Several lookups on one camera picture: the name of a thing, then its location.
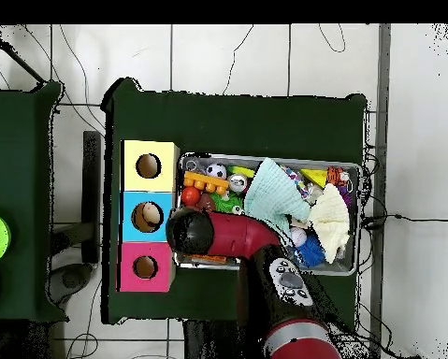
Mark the wooden box with three holes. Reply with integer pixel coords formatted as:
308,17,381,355
116,139,181,294

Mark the metal mesh bin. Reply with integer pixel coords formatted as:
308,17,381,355
176,151,362,277

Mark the green spiky toy with eyes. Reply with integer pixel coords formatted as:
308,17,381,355
210,190,247,215

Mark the brown toy football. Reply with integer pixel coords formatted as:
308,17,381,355
196,193,217,212

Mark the silver drink can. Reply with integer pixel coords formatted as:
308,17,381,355
227,173,249,194

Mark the orange toy building brick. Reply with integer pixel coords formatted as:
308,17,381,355
182,170,230,196

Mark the small soccer ball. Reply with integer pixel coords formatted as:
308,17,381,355
205,163,227,180

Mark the orange ball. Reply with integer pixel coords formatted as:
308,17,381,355
181,185,202,207

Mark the clear plastic bottle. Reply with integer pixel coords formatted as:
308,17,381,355
183,156,207,176

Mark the mint green knitted cloth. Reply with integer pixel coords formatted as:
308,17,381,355
243,156,311,235

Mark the dark green tablecloth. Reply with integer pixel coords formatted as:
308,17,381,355
100,77,369,325

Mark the blue spiky ball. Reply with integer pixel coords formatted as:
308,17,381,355
296,234,326,268

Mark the cream knitted cloth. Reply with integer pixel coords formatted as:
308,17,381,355
307,182,351,265

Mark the dark green side table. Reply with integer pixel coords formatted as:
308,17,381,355
0,81,66,323

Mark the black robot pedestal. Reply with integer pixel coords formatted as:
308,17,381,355
181,319,266,359

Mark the grey metal rail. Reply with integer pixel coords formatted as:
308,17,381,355
369,23,392,359

